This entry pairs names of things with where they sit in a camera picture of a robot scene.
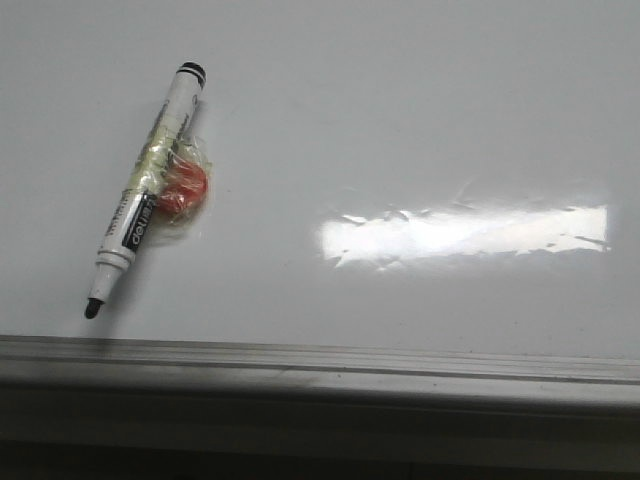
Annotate white black whiteboard marker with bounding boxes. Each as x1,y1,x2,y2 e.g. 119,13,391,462
84,61,206,319

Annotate white whiteboard with aluminium frame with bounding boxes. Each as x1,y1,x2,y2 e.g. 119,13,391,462
1,1,639,455

